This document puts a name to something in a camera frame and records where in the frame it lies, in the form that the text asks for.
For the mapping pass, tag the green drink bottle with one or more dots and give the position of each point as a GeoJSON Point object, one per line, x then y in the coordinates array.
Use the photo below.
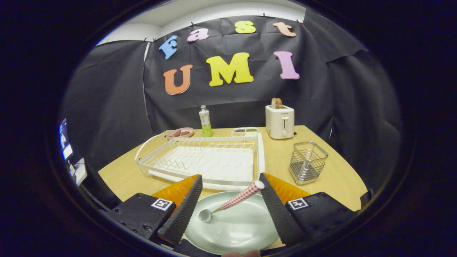
{"type": "Point", "coordinates": [205, 123]}

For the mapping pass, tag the brown bread slice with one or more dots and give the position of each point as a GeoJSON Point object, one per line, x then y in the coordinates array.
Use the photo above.
{"type": "Point", "coordinates": [277, 103]}

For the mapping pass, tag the bright blue screen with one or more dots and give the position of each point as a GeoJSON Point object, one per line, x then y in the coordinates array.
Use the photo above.
{"type": "Point", "coordinates": [65, 141]}

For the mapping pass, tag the white box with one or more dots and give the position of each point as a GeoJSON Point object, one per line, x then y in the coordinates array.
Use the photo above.
{"type": "Point", "coordinates": [79, 173]}

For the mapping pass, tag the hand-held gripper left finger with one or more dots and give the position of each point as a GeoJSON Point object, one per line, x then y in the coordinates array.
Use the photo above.
{"type": "Point", "coordinates": [182, 214]}

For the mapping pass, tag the white toaster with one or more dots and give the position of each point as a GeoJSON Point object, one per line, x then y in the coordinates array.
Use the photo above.
{"type": "Point", "coordinates": [280, 123]}

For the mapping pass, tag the pale green plate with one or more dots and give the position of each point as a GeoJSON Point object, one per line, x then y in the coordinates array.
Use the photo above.
{"type": "Point", "coordinates": [239, 228]}

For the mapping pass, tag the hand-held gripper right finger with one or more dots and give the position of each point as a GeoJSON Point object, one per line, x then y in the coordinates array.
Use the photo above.
{"type": "Point", "coordinates": [282, 214]}

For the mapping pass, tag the pink oval dish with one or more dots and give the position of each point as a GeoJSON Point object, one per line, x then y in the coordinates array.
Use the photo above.
{"type": "Point", "coordinates": [189, 129]}

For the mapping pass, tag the white divided snack tray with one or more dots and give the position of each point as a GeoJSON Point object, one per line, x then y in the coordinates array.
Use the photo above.
{"type": "Point", "coordinates": [246, 131]}

